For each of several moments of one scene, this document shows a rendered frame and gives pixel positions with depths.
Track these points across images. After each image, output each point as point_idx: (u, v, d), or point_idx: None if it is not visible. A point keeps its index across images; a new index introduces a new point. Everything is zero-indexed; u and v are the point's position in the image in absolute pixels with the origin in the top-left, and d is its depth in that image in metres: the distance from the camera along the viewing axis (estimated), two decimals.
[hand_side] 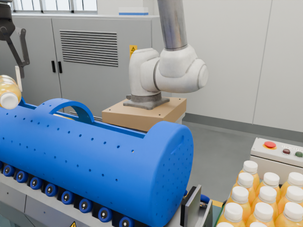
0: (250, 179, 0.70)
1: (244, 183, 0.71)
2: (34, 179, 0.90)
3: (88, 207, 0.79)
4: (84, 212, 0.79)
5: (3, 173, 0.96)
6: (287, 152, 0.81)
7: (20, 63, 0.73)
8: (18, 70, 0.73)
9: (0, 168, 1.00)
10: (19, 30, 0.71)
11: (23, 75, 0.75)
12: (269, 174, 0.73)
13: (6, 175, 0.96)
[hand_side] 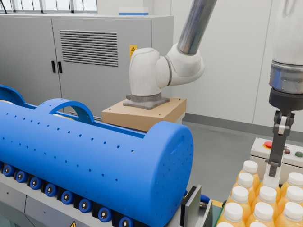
0: (250, 179, 0.70)
1: (244, 183, 0.71)
2: (34, 179, 0.90)
3: (88, 207, 0.79)
4: (84, 212, 0.79)
5: (3, 173, 0.96)
6: (287, 152, 0.81)
7: None
8: (267, 163, 0.61)
9: (0, 168, 1.00)
10: (279, 125, 0.55)
11: (268, 173, 0.60)
12: None
13: (6, 175, 0.96)
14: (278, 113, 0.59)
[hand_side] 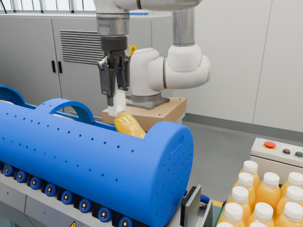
0: (250, 179, 0.70)
1: (244, 183, 0.71)
2: (34, 179, 0.90)
3: (88, 207, 0.79)
4: (84, 212, 0.79)
5: (3, 173, 0.96)
6: (287, 152, 0.81)
7: None
8: (107, 96, 0.79)
9: (0, 168, 1.00)
10: (102, 62, 0.72)
11: (107, 103, 0.78)
12: (269, 174, 0.73)
13: (6, 175, 0.96)
14: None
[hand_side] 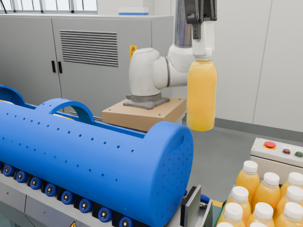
0: (206, 49, 0.58)
1: None
2: (34, 179, 0.90)
3: (88, 207, 0.79)
4: (84, 212, 0.79)
5: (3, 173, 0.96)
6: (287, 152, 0.81)
7: None
8: (191, 27, 0.57)
9: (0, 168, 1.00)
10: None
11: (193, 35, 0.56)
12: (269, 174, 0.73)
13: (6, 175, 0.96)
14: None
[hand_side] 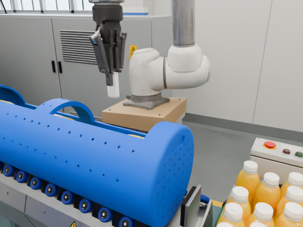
0: None
1: None
2: (34, 179, 0.90)
3: (88, 207, 0.79)
4: (84, 212, 0.79)
5: (3, 172, 0.97)
6: (287, 152, 0.81)
7: None
8: (106, 75, 0.71)
9: None
10: (95, 36, 0.63)
11: (107, 82, 0.70)
12: (269, 174, 0.73)
13: (5, 175, 0.96)
14: None
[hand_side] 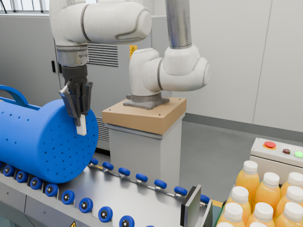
0: None
1: None
2: (36, 182, 0.89)
3: (81, 209, 0.79)
4: (79, 204, 0.80)
5: (5, 166, 0.97)
6: (287, 152, 0.81)
7: (85, 111, 0.86)
8: (84, 118, 0.86)
9: None
10: (88, 83, 0.86)
11: (85, 120, 0.88)
12: (269, 174, 0.73)
13: (3, 170, 0.97)
14: (77, 84, 0.81)
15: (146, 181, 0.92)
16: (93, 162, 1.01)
